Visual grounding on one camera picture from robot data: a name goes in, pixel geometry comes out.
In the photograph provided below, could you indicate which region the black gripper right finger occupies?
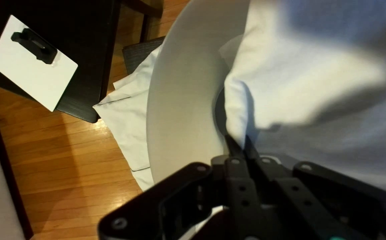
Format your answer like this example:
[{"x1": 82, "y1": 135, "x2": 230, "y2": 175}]
[{"x1": 245, "y1": 142, "x2": 386, "y2": 240}]

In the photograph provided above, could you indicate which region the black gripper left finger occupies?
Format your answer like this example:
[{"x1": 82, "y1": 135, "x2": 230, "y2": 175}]
[{"x1": 98, "y1": 135, "x2": 265, "y2": 240}]

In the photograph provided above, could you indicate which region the white cloth towel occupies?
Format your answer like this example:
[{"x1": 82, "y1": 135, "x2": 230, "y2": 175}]
[{"x1": 218, "y1": 0, "x2": 386, "y2": 199}]

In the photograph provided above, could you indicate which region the translucent white plastic jug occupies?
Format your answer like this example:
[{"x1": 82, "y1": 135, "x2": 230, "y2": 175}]
[{"x1": 146, "y1": 0, "x2": 252, "y2": 184}]

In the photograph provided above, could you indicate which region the white folded cloth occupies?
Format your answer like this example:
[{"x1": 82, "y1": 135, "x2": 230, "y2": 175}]
[{"x1": 91, "y1": 44, "x2": 168, "y2": 192}]

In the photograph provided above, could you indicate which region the grey chair seat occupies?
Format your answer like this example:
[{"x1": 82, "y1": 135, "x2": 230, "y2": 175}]
[{"x1": 122, "y1": 36, "x2": 168, "y2": 78}]

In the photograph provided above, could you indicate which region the black side stand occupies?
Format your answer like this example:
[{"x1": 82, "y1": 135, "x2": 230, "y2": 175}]
[{"x1": 0, "y1": 0, "x2": 123, "y2": 124}]

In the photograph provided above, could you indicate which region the white paper card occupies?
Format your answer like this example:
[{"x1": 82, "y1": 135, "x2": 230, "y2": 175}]
[{"x1": 0, "y1": 14, "x2": 81, "y2": 114}]

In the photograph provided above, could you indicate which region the small black device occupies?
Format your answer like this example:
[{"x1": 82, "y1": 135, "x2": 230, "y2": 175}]
[{"x1": 10, "y1": 27, "x2": 59, "y2": 66}]

